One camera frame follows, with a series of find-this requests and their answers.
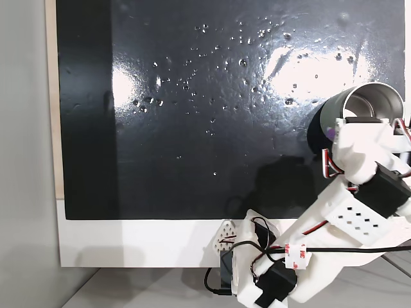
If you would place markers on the pale green steel mug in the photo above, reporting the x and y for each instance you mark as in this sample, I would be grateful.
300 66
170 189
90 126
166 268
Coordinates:
369 99

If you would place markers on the white perforated table clamp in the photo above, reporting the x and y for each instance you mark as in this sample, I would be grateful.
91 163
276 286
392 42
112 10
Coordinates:
224 239

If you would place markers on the white tape strip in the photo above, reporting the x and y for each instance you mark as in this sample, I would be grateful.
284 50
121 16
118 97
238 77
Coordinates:
297 256

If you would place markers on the black glossy table mat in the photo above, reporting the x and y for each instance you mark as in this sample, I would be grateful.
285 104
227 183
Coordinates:
192 144

